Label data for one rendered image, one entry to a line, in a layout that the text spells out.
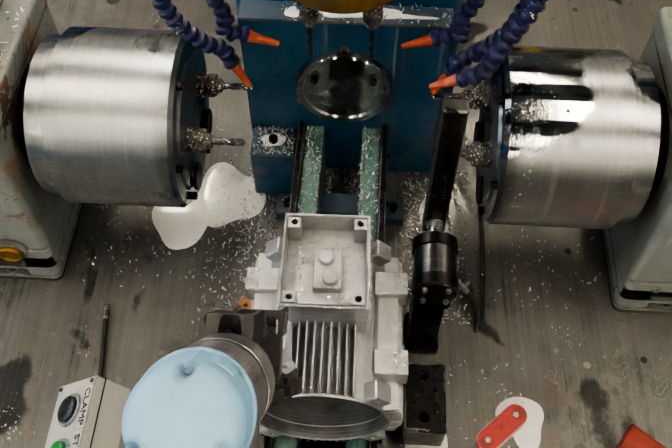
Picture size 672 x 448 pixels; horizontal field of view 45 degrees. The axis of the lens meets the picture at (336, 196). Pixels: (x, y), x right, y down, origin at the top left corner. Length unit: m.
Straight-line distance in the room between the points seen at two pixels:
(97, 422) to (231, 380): 0.47
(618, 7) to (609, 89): 0.68
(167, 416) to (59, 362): 0.82
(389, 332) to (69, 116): 0.49
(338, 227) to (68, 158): 0.37
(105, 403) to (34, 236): 0.39
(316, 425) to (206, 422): 0.57
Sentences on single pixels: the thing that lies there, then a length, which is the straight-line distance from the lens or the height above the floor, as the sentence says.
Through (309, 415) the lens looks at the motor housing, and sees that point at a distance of 1.05.
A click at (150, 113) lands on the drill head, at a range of 1.06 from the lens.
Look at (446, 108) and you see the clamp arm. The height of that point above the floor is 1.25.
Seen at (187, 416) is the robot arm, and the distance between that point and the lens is 0.49.
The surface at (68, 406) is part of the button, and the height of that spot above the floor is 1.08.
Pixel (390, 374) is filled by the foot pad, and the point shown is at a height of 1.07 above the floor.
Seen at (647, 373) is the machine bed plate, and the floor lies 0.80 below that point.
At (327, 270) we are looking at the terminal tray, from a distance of 0.92.
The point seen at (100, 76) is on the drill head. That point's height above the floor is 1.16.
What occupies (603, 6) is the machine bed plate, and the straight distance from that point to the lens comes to 1.75.
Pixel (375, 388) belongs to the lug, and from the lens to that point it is 0.91.
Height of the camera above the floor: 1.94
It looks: 56 degrees down
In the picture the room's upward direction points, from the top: straight up
